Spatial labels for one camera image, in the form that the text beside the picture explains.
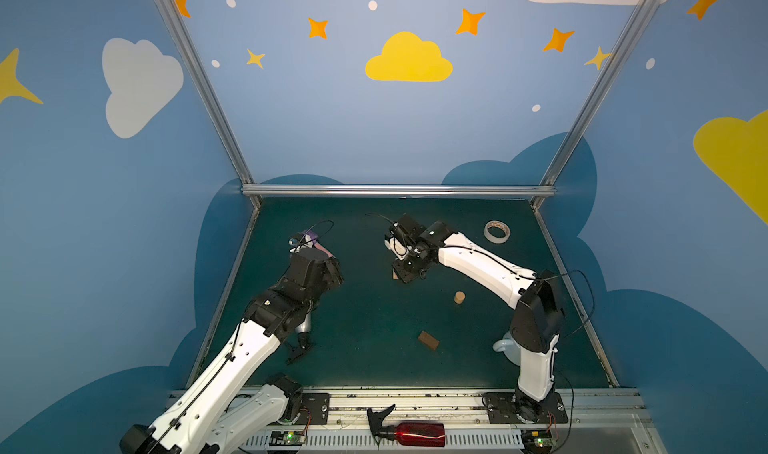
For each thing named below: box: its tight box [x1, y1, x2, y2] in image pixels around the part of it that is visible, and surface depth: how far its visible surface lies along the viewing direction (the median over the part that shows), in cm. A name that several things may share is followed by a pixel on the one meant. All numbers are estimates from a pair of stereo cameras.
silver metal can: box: [295, 312, 311, 333], surface depth 86 cm
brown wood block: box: [418, 331, 440, 351], surface depth 88 cm
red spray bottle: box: [367, 404, 446, 451], surface depth 70 cm
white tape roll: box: [484, 220, 511, 244], surface depth 113 cm
